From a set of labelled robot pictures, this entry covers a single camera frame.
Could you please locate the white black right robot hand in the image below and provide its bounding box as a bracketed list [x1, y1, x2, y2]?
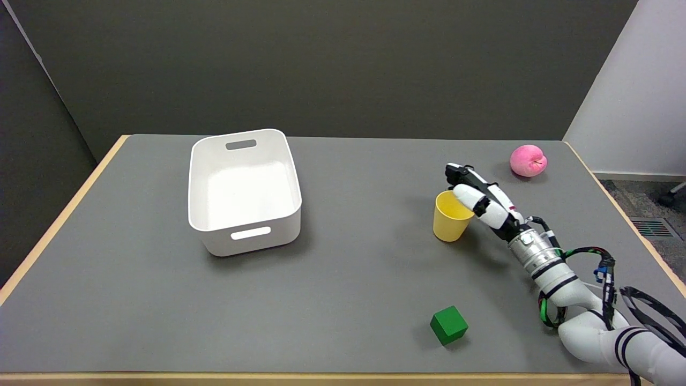
[444, 163, 532, 242]

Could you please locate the yellow plastic cup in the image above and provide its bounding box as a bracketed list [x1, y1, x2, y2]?
[433, 190, 475, 243]

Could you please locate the pink toy apple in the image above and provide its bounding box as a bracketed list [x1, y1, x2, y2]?
[510, 144, 548, 178]

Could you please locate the green cube block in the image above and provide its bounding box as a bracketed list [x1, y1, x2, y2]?
[430, 306, 469, 346]

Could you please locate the floor vent grille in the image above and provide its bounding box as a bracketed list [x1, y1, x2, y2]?
[631, 217, 677, 240]

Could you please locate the black chair caster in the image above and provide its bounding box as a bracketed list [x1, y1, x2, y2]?
[658, 182, 686, 207]

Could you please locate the white plastic storage bin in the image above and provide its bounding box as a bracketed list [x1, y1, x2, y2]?
[188, 128, 303, 258]

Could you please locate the black green cable bundle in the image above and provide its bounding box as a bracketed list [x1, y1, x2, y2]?
[527, 216, 617, 330]

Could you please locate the black flat cable loop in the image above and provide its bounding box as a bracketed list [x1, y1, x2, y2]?
[619, 286, 686, 386]

